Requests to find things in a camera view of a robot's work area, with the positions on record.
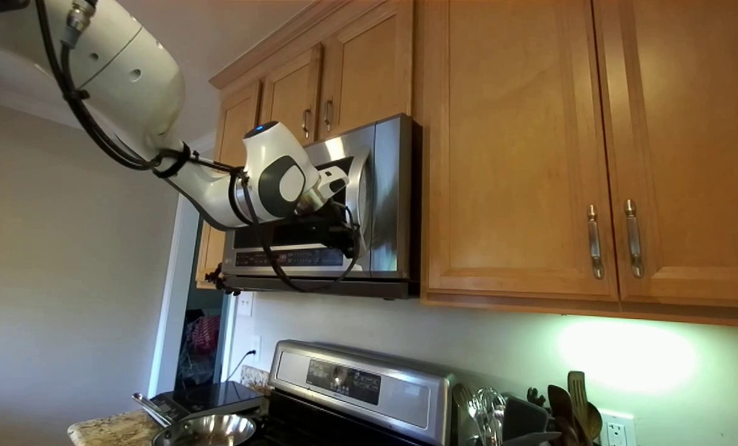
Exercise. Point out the dark wooden spoon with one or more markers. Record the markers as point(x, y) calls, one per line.
point(560, 404)

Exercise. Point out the white wall outlet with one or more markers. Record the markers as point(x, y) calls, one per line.
point(617, 430)

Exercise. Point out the shiny metal container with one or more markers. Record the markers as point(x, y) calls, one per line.
point(485, 418)

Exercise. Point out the white door frame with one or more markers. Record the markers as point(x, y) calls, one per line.
point(171, 330)

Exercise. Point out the stainless steel microwave body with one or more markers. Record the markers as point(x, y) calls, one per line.
point(395, 198)

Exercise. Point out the tall wooden cabinet door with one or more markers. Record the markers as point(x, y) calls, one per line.
point(705, 149)
point(514, 149)

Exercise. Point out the small wooden cabinet door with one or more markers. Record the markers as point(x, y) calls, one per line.
point(291, 96)
point(370, 65)

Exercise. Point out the red hanging cloth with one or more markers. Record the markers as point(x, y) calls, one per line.
point(203, 335)

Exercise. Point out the stainless steel stove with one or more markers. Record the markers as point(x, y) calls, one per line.
point(359, 385)

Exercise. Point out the steel mixing bowl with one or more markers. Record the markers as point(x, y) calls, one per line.
point(214, 430)

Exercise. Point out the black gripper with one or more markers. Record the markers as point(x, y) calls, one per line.
point(343, 232)

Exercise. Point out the wooden spatula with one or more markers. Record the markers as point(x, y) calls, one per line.
point(577, 393)

